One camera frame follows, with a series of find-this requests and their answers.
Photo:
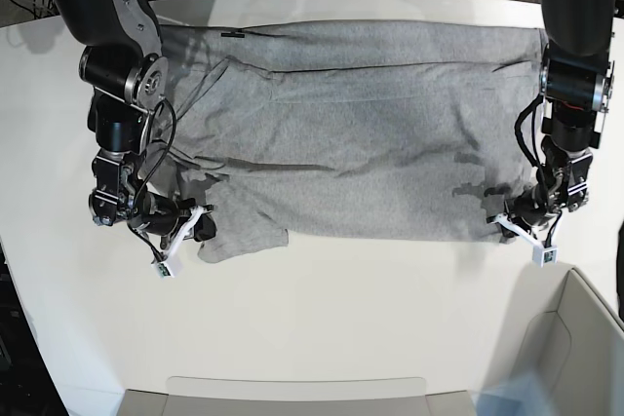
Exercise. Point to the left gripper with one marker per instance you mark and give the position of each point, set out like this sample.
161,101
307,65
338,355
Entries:
531,215

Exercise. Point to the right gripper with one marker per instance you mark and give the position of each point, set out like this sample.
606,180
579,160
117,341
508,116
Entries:
157,220

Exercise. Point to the grey T-shirt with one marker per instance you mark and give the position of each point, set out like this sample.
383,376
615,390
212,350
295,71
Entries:
394,130

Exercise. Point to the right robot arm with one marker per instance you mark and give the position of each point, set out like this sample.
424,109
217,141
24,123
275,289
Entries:
124,64

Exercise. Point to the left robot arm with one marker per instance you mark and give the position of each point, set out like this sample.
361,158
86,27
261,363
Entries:
557,131

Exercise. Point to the white bin right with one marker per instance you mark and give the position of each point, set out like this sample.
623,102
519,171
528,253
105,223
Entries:
571,359

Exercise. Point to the blue cloth bottom corner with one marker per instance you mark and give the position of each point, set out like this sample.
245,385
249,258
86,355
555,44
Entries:
517,394

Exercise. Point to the grey bin bottom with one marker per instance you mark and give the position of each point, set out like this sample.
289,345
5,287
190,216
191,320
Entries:
203,396

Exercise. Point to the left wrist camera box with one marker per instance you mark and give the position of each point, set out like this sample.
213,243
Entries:
543,255

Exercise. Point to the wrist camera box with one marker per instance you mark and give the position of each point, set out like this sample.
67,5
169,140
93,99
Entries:
168,268
543,255

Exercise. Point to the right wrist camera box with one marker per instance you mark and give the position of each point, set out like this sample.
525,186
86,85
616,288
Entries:
168,268

